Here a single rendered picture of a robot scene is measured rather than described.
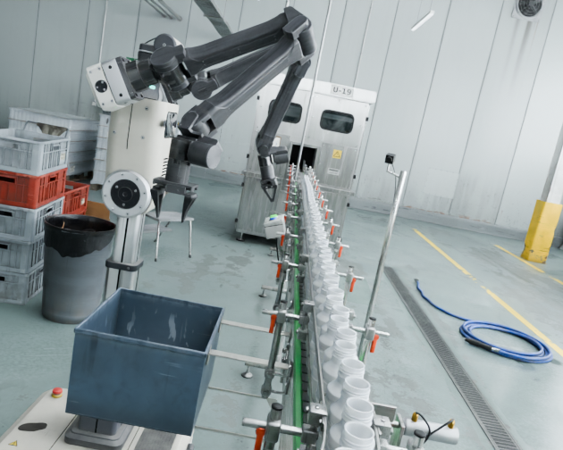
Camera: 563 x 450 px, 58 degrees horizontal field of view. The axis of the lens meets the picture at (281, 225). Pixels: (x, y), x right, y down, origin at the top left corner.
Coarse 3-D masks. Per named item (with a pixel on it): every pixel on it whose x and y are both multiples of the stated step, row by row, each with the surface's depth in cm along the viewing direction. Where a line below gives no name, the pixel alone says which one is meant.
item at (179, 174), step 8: (168, 160) 125; (168, 168) 125; (176, 168) 124; (184, 168) 124; (168, 176) 125; (176, 176) 124; (184, 176) 125; (160, 184) 125; (176, 184) 124; (184, 184) 125; (192, 184) 128
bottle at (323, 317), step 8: (328, 296) 108; (336, 296) 109; (328, 304) 106; (336, 304) 106; (320, 312) 108; (328, 312) 106; (320, 320) 106; (328, 320) 106; (320, 328) 106; (312, 336) 109; (312, 344) 108; (312, 352) 108; (312, 360) 108
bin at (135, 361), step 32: (96, 320) 131; (128, 320) 150; (160, 320) 150; (192, 320) 150; (224, 320) 145; (96, 352) 119; (128, 352) 119; (160, 352) 119; (192, 352) 118; (224, 352) 125; (96, 384) 121; (128, 384) 121; (160, 384) 121; (192, 384) 120; (96, 416) 123; (128, 416) 122; (160, 416) 122; (192, 416) 122
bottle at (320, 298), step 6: (324, 282) 118; (330, 282) 120; (336, 282) 120; (324, 288) 118; (318, 294) 120; (324, 294) 118; (318, 300) 118; (324, 300) 117; (318, 306) 118; (312, 318) 119; (312, 324) 119; (312, 330) 119; (306, 342) 121
